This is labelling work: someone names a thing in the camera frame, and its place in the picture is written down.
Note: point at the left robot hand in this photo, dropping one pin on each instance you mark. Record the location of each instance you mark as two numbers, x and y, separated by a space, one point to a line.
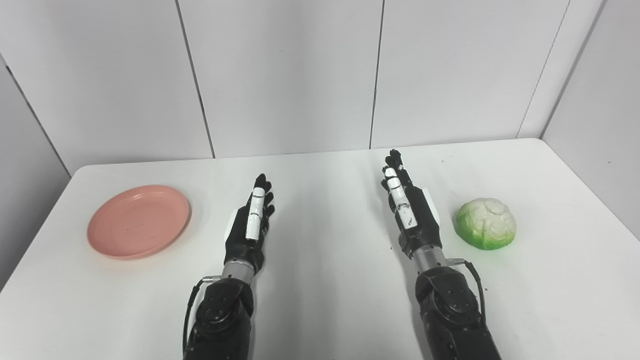
244 240

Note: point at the pink plate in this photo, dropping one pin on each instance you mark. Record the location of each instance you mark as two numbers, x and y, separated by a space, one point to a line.
138 221

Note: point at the green white cabbage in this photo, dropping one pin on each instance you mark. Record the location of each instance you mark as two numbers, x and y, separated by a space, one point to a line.
485 223

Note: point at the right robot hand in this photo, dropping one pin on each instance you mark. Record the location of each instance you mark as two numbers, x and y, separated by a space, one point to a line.
419 220

